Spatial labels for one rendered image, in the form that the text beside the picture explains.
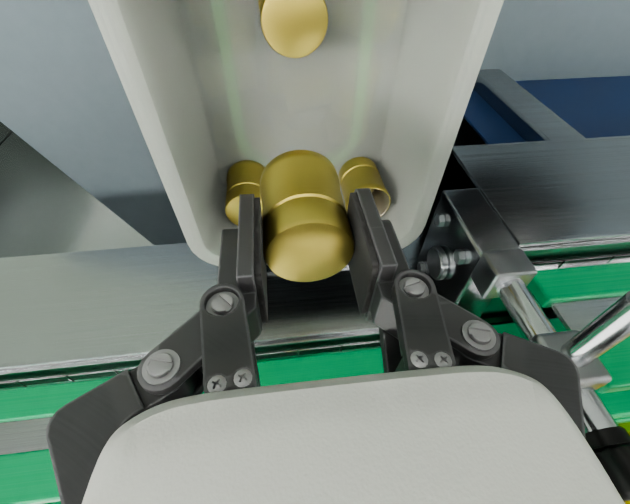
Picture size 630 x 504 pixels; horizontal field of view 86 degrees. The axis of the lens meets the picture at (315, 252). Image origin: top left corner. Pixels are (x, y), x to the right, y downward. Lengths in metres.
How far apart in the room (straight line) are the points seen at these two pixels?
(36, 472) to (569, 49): 0.68
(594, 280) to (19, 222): 0.90
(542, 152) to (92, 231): 0.73
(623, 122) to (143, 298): 0.53
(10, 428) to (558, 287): 0.40
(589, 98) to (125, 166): 0.61
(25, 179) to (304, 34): 0.88
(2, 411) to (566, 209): 0.45
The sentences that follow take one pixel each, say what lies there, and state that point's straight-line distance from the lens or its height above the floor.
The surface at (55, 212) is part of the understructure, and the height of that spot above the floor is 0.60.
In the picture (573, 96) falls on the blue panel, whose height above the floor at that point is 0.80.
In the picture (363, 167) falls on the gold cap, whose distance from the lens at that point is 0.28.
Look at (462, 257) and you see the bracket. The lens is 0.25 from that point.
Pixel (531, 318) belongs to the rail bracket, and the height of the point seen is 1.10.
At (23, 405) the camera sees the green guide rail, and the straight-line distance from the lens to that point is 0.36.
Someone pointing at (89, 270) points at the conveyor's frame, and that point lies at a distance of 0.39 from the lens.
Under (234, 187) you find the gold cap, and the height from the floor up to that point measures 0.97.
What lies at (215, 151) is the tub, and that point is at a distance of 0.28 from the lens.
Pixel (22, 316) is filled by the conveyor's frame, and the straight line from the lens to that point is 0.39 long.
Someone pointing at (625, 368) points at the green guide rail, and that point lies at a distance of 0.26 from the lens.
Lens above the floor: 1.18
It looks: 41 degrees down
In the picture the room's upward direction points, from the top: 171 degrees clockwise
